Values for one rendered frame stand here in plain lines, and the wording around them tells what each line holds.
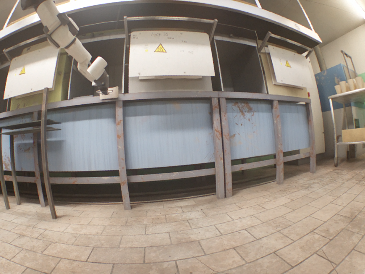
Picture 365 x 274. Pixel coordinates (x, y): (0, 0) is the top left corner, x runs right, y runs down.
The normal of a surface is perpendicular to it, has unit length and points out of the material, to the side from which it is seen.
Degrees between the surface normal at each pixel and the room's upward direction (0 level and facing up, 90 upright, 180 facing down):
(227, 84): 90
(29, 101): 90
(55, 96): 90
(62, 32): 111
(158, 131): 90
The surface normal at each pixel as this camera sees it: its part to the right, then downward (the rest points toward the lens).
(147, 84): 0.18, -0.06
